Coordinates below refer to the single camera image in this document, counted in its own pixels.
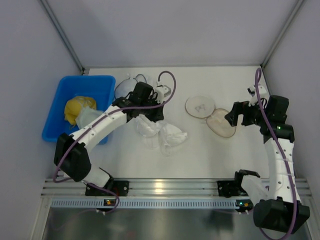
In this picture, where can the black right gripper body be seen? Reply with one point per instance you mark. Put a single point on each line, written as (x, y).
(236, 113)

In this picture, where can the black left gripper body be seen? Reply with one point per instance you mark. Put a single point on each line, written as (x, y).
(155, 114)

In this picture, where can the white mesh laundry bag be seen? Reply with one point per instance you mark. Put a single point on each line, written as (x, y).
(203, 107)
(128, 83)

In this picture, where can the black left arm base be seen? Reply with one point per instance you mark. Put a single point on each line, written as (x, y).
(119, 187)

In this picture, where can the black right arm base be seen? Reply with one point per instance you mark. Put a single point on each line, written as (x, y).
(230, 188)

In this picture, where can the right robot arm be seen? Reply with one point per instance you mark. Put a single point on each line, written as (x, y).
(274, 208)

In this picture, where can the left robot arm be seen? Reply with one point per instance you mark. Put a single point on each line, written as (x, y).
(72, 150)

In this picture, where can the pale green bra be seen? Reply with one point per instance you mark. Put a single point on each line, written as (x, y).
(86, 116)

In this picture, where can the yellow bra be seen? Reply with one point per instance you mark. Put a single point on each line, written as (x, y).
(75, 105)

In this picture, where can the blue plastic bin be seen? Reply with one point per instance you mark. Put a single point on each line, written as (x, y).
(99, 87)

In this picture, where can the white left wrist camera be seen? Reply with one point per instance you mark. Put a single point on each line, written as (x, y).
(162, 91)

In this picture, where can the aluminium front rail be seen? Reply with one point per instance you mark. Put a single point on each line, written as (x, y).
(143, 188)

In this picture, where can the perforated cable tray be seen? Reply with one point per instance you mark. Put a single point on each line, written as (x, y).
(136, 203)

